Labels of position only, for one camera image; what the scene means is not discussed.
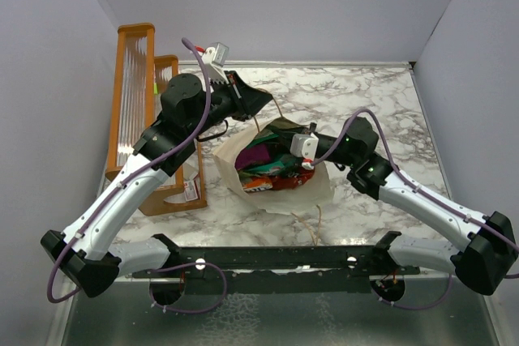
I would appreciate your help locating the green crisps bag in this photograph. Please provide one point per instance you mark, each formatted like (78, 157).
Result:
(279, 131)

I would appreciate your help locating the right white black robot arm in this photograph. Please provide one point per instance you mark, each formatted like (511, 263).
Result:
(479, 249)

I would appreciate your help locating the red white label card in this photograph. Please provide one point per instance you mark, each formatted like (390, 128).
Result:
(191, 188)

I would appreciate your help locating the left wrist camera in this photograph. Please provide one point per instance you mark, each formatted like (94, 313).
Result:
(214, 58)

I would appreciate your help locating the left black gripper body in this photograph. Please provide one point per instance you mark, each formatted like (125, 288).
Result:
(233, 98)

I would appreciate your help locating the wooden tiered display rack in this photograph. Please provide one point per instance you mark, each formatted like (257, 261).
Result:
(139, 77)

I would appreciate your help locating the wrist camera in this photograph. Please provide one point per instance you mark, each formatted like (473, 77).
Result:
(214, 58)
(304, 146)

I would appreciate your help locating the orange snack packet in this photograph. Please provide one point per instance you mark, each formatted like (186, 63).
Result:
(256, 184)

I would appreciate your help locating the red snack packet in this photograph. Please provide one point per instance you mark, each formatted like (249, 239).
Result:
(292, 179)

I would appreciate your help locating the magenta snack packet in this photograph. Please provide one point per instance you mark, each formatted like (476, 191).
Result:
(258, 154)

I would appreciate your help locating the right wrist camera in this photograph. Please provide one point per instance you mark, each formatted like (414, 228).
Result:
(304, 146)

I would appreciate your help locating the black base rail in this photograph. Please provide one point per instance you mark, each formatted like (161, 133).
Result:
(274, 269)

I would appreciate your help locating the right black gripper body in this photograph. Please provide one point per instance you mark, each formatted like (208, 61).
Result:
(330, 140)

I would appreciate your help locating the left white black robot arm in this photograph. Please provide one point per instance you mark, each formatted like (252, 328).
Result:
(85, 250)

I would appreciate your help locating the beige paper bag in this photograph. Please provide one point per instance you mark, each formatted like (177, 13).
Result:
(312, 195)

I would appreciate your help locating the teal snack packet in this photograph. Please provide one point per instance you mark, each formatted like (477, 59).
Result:
(277, 167)

